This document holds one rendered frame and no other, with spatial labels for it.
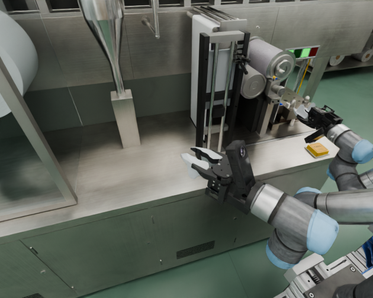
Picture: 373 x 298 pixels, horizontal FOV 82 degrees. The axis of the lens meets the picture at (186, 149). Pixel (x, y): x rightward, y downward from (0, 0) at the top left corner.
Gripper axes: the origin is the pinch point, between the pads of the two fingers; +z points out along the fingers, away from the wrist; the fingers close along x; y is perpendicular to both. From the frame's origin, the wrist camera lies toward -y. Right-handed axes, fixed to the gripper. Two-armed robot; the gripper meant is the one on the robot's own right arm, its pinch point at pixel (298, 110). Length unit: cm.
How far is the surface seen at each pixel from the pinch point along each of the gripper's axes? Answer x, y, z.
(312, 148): -6.7, -16.8, -10.2
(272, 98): 11.2, 4.6, 6.4
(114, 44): 76, 29, 20
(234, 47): 37.6, 30.5, 0.6
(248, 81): 21.1, 10.9, 13.2
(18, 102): 102, 25, -10
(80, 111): 102, -10, 46
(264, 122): 10.4, -10.0, 8.3
